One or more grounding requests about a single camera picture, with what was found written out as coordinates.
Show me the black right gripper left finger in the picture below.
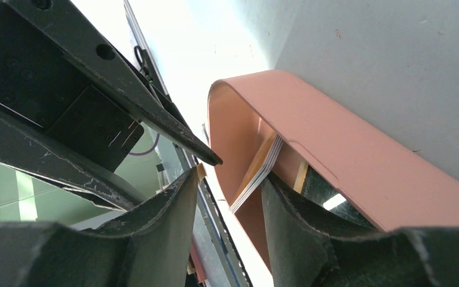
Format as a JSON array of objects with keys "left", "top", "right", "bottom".
[{"left": 0, "top": 167, "right": 199, "bottom": 286}]

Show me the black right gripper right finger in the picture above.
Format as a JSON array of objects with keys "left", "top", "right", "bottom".
[{"left": 262, "top": 174, "right": 459, "bottom": 286}]

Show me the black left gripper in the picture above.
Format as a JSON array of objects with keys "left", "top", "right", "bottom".
[{"left": 0, "top": 1, "right": 223, "bottom": 210}]

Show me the pink plastic tray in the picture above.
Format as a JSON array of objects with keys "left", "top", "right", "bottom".
[{"left": 207, "top": 69, "right": 459, "bottom": 274}]

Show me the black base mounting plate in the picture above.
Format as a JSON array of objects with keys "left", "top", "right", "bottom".
[{"left": 134, "top": 45, "right": 253, "bottom": 286}]

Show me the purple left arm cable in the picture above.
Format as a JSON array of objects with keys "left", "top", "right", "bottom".
[{"left": 128, "top": 132, "right": 161, "bottom": 157}]

